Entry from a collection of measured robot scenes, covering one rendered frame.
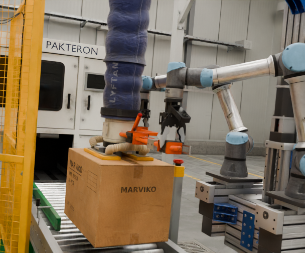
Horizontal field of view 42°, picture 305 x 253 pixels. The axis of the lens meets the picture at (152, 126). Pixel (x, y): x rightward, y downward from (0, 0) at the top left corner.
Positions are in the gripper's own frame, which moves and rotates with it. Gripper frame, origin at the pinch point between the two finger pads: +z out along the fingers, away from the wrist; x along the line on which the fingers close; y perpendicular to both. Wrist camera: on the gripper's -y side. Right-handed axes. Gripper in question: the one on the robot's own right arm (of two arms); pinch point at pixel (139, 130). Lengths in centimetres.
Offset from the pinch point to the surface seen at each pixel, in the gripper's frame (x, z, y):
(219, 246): 140, 123, -87
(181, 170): 25.8, 24.2, 14.3
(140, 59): -21, -41, 40
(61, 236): -47, 67, 2
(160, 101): 434, -26, -810
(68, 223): -36, 68, -25
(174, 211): 24, 52, 14
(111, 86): -34, -26, 35
